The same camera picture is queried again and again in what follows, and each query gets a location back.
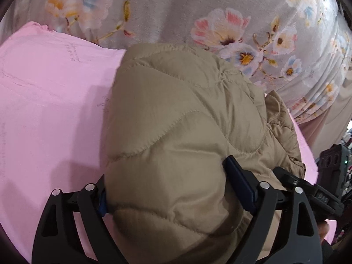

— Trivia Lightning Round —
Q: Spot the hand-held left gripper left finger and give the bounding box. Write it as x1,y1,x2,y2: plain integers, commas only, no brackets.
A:
31,174,127,264

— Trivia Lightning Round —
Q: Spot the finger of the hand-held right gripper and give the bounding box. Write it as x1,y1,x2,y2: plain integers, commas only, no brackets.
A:
272,166,317,192

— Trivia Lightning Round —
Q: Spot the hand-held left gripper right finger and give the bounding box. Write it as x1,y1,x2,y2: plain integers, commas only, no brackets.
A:
222,155,323,264

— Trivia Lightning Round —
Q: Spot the khaki quilted puffer jacket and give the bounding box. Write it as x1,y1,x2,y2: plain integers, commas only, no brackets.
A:
103,43,307,264

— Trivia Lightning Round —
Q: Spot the person's right hand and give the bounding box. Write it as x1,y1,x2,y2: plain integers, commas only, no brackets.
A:
317,220,330,244

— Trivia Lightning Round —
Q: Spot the beige cloth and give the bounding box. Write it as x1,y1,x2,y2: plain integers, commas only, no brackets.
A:
298,84,352,158

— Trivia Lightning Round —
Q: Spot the pink bed sheet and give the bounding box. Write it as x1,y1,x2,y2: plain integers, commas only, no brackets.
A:
0,20,339,262

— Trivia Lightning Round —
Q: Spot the grey floral blanket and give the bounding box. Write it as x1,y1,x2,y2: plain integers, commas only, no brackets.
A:
8,0,352,125

